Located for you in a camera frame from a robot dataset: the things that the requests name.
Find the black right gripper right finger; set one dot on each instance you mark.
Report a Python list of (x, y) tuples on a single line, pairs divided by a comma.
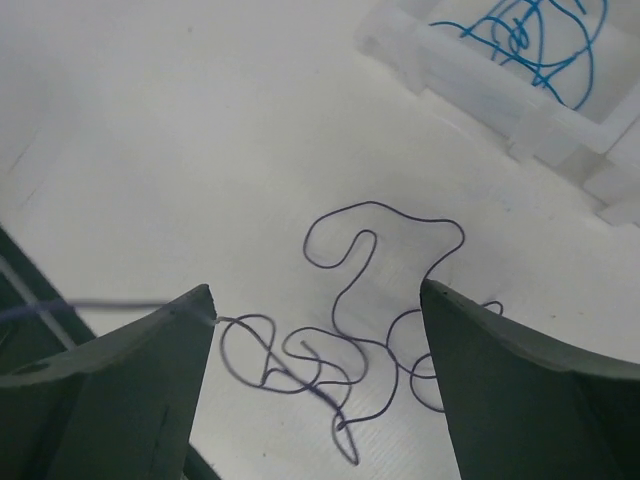
[(520, 404)]

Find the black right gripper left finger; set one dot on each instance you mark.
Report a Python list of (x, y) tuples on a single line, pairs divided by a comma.
[(125, 390)]

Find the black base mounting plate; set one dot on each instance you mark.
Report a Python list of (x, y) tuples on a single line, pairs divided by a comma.
[(40, 320)]

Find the white plastic compartment tray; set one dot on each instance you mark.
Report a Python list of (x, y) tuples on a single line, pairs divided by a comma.
[(558, 79)]

